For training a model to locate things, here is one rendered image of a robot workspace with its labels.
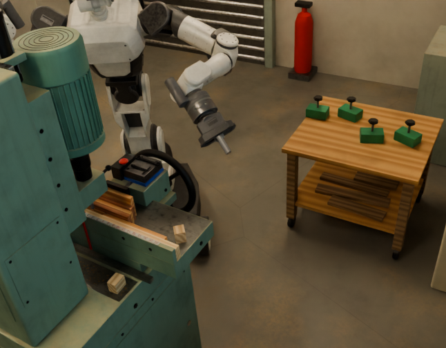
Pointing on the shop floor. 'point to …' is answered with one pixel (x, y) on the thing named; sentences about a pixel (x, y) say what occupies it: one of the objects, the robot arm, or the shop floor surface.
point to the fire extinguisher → (303, 44)
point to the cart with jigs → (360, 163)
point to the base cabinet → (162, 318)
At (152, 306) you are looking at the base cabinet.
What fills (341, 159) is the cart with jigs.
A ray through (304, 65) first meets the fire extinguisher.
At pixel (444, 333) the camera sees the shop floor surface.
